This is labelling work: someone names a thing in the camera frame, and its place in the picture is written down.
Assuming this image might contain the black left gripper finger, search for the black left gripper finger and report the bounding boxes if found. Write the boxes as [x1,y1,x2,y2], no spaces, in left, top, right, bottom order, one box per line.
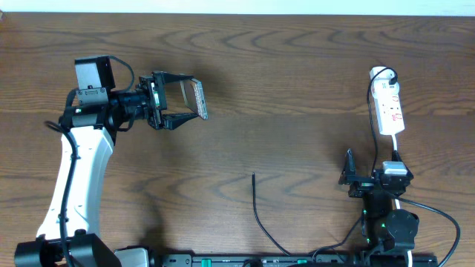
[152,71,194,85]
[161,113,197,131]

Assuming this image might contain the Samsung Galaxy smartphone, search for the Samsung Galaxy smartphone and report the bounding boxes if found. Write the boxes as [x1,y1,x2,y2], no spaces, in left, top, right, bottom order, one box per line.
[180,79,209,120]

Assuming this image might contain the black charger cable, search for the black charger cable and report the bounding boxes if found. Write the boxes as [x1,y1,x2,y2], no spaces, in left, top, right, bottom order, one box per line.
[251,66,399,257]

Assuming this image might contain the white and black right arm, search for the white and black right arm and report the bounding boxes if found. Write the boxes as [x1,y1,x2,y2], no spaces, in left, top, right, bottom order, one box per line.
[338,150,419,254]

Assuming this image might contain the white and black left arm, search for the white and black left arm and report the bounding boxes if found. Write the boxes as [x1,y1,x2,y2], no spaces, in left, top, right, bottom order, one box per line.
[14,71,208,266]

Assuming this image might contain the white power strip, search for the white power strip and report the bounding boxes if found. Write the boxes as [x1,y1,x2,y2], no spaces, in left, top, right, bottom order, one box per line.
[370,66,404,136]

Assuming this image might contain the white power strip cord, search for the white power strip cord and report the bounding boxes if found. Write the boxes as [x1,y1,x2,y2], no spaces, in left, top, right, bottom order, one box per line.
[390,133,414,267]

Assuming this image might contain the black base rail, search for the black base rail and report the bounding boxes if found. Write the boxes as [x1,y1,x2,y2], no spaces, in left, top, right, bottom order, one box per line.
[148,253,439,267]

